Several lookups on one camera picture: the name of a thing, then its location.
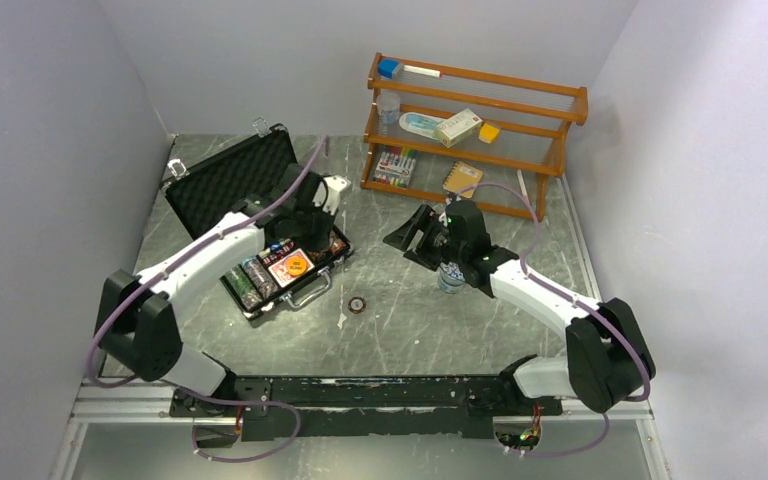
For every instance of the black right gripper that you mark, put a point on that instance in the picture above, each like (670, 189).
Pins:
(403, 237)

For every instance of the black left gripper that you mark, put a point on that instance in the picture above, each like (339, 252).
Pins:
(322, 239)

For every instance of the orange big blind button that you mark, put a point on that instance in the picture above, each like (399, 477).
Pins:
(296, 265)

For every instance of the red playing card deck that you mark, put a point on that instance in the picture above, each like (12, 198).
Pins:
(278, 272)

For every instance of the black poker chip case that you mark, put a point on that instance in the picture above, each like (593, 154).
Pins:
(202, 194)

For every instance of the orange hundred chip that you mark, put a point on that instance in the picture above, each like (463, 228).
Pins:
(356, 305)

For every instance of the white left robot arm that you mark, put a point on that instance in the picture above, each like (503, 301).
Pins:
(137, 318)

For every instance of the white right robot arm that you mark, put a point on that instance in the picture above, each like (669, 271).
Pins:
(606, 359)

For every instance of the coloured marker pack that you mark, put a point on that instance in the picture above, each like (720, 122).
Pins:
(395, 167)

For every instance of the red dice row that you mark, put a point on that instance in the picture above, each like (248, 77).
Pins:
(280, 250)

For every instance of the blue white ceramic jar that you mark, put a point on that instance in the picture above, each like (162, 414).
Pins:
(450, 278)

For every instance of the orange spiral notebook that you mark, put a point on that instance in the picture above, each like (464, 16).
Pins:
(462, 179)

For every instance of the green red chip row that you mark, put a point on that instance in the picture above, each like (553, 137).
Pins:
(242, 290)

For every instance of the white cardboard box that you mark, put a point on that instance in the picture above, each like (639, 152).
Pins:
(456, 128)

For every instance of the orange wooden shelf rack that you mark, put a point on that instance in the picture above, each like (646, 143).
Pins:
(535, 118)

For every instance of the white pen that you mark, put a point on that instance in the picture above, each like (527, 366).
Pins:
(522, 185)

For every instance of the yellow small block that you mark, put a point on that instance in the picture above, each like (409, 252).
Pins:
(489, 133)

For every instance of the clear plastic cup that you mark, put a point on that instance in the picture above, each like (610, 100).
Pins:
(388, 106)

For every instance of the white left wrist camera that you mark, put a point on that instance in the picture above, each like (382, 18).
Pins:
(336, 187)

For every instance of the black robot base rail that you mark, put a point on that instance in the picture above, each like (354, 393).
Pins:
(278, 406)

